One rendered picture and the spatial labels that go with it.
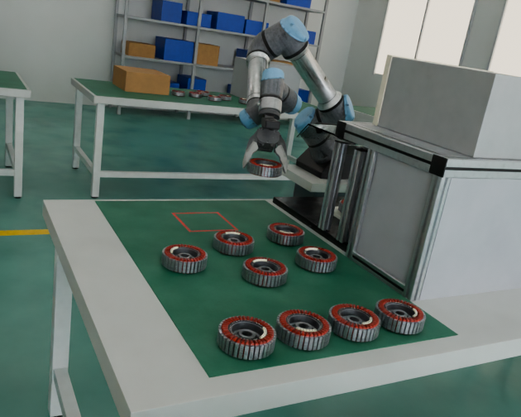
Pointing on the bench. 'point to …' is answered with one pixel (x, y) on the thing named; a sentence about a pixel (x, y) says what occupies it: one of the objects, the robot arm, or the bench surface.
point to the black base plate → (311, 215)
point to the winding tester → (460, 108)
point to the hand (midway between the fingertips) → (265, 169)
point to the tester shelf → (433, 155)
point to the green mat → (133, 218)
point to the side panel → (396, 222)
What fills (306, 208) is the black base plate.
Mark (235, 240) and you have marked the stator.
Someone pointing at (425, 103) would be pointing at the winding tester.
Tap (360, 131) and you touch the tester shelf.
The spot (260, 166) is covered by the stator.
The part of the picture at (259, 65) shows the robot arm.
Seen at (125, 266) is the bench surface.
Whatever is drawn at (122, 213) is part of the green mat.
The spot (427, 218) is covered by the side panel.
